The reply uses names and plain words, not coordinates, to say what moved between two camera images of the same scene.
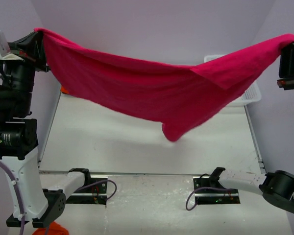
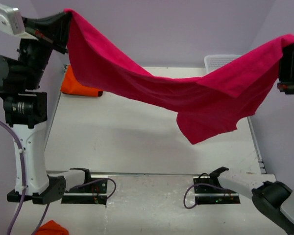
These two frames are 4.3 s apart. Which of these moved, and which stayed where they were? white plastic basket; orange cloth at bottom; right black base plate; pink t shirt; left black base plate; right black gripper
Moved: pink t shirt; white plastic basket
Stayed: orange cloth at bottom; right black base plate; left black base plate; right black gripper
